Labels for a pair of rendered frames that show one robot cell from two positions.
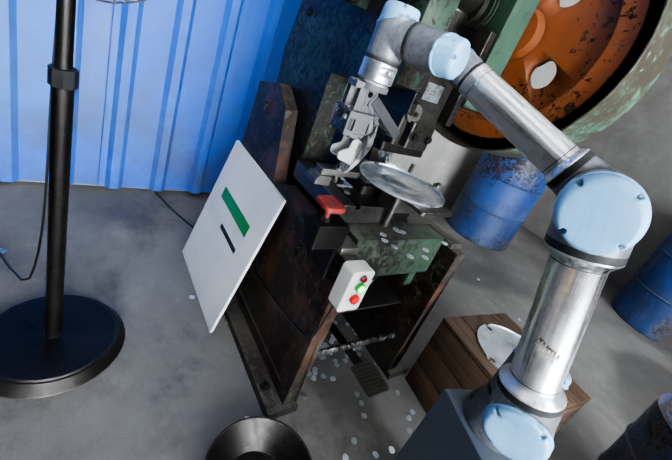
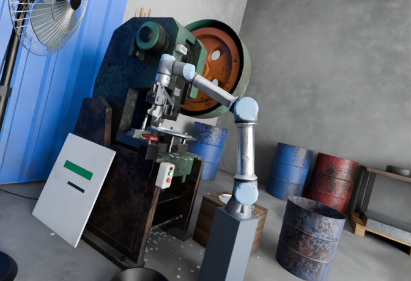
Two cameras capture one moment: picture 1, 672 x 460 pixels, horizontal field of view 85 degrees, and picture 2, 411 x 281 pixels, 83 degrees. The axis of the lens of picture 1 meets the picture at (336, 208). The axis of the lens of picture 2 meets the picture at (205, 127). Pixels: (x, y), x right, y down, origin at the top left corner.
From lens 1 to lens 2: 55 cm
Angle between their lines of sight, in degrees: 30
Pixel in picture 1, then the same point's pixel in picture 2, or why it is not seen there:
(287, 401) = (139, 261)
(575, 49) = (222, 73)
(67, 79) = (8, 91)
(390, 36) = (167, 65)
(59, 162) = not seen: outside the picture
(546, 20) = (209, 65)
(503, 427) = (241, 192)
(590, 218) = (244, 109)
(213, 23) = (37, 74)
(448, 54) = (189, 69)
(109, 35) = not seen: outside the picture
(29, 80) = not seen: outside the picture
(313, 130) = (123, 116)
